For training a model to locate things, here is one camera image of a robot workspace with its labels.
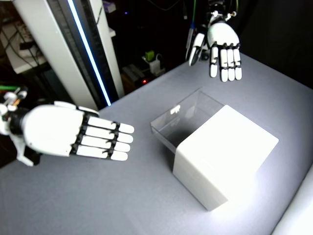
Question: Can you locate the white box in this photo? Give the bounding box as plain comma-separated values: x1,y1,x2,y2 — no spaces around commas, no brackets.
172,104,280,212

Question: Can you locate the white power adapter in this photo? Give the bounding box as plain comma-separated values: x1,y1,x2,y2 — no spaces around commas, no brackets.
148,53,167,75

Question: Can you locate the grey table cloth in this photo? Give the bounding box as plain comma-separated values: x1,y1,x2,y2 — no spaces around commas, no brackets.
0,52,313,235

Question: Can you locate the white column with light strip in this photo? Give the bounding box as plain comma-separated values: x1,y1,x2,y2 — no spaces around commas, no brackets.
13,0,125,111

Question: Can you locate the white cable adapter blue end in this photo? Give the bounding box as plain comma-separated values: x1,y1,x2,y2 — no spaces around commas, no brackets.
186,21,197,51

